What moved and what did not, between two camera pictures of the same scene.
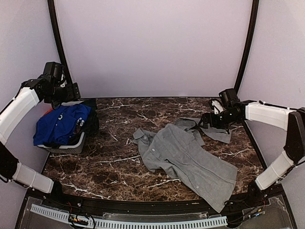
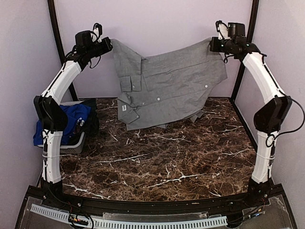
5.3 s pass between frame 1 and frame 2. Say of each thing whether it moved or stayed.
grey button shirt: moved
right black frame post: stayed
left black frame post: stayed
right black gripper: moved
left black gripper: moved
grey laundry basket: stayed
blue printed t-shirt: stayed
